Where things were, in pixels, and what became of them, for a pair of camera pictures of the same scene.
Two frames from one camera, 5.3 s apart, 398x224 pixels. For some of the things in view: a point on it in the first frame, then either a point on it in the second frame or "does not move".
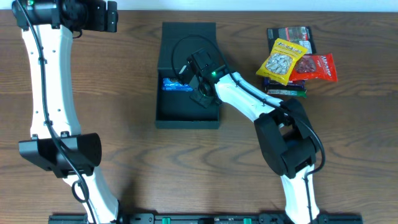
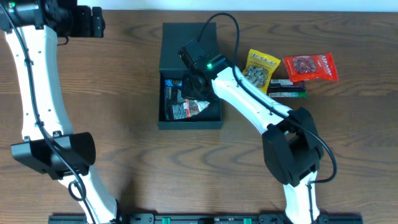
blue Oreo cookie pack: x=173 y=84 does not move
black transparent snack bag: x=301 y=36 to x=177 y=107
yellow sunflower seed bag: x=281 y=60 to x=258 y=69
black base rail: x=208 y=218 does not move
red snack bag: x=317 y=66 does not move
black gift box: x=176 y=109 does not move
